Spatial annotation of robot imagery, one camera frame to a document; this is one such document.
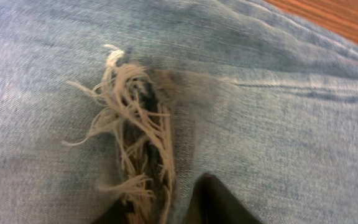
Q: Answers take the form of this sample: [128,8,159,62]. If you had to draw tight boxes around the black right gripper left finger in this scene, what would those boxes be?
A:
[91,199,134,224]

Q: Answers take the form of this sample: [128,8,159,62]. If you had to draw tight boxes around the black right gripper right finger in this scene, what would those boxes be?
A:
[183,173,262,224]

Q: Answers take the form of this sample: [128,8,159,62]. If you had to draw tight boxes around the long blue denim jeans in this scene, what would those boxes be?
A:
[0,1,358,223]

